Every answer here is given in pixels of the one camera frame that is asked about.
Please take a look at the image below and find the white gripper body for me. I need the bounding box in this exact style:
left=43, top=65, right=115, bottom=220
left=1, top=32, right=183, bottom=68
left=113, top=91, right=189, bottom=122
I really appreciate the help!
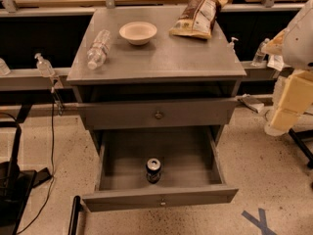
left=264, top=70, right=313, bottom=136

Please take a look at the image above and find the dark pepsi can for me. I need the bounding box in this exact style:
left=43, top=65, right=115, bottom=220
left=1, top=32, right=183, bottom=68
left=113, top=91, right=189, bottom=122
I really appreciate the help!
left=146, top=158, right=161, bottom=183

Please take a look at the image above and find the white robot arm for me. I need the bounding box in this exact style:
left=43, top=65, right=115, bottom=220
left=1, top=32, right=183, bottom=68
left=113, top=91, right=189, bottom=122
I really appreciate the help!
left=262, top=0, right=313, bottom=136

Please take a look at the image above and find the closed grey top drawer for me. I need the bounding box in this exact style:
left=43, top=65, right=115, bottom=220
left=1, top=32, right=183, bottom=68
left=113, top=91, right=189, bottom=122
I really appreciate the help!
left=78, top=98, right=237, bottom=130

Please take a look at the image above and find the grey drawer cabinet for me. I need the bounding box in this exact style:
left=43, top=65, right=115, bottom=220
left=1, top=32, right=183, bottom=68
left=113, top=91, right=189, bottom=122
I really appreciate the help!
left=67, top=6, right=246, bottom=146

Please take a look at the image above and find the open grey middle drawer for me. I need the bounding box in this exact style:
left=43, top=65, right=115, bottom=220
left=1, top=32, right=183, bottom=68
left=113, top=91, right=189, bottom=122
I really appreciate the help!
left=83, top=126, right=238, bottom=212

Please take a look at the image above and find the white paper packet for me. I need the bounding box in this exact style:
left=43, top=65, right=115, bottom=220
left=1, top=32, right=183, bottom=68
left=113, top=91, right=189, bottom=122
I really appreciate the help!
left=267, top=55, right=285, bottom=71

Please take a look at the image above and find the grey pad on floor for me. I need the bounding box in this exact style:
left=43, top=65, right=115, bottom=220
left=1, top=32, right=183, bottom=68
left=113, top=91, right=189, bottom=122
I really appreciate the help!
left=240, top=94, right=264, bottom=113

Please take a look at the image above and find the black stand leg right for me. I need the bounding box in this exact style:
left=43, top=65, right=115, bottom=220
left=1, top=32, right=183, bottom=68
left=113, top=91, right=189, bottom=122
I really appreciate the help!
left=289, top=129, right=313, bottom=169

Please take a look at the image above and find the small water bottle right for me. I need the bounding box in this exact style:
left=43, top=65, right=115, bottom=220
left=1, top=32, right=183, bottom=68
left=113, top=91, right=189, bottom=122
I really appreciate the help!
left=251, top=38, right=270, bottom=67

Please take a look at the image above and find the sanitizer pump bottle right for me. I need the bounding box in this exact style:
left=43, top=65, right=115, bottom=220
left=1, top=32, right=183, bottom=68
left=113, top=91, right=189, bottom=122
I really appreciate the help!
left=228, top=36, right=239, bottom=53

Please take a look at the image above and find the sanitizer pump bottle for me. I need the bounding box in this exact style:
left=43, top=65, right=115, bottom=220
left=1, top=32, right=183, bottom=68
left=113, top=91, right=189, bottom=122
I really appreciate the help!
left=34, top=53, right=56, bottom=77
left=228, top=36, right=239, bottom=53

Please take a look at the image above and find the brown chip bag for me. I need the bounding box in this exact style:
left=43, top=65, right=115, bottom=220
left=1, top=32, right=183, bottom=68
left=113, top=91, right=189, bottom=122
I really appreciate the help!
left=169, top=0, right=227, bottom=39

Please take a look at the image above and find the blue tape cross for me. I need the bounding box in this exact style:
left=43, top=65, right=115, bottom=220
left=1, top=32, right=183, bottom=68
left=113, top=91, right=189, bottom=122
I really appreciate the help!
left=242, top=209, right=277, bottom=235

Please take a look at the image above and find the white paper bowl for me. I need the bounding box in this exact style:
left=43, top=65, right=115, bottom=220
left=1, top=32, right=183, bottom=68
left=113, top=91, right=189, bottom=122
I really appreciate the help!
left=119, top=22, right=157, bottom=46

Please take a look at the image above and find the clear plastic water bottle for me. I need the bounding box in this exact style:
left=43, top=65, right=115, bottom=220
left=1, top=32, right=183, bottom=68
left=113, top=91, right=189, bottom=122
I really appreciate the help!
left=87, top=29, right=111, bottom=70

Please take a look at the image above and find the black bar front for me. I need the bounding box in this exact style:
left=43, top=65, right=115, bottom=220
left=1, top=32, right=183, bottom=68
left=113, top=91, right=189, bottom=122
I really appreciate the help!
left=67, top=196, right=82, bottom=235

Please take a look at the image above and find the sanitizer pump bottle left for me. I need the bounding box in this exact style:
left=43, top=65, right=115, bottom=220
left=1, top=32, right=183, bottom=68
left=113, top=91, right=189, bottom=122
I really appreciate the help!
left=34, top=53, right=56, bottom=77

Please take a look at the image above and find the black stand base left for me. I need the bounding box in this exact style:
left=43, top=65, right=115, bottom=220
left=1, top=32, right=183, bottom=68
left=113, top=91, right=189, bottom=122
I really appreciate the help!
left=0, top=114, right=53, bottom=235

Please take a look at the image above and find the black hanging cable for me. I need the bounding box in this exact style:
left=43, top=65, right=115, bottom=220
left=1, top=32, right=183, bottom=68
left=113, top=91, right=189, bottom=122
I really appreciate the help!
left=16, top=87, right=65, bottom=235

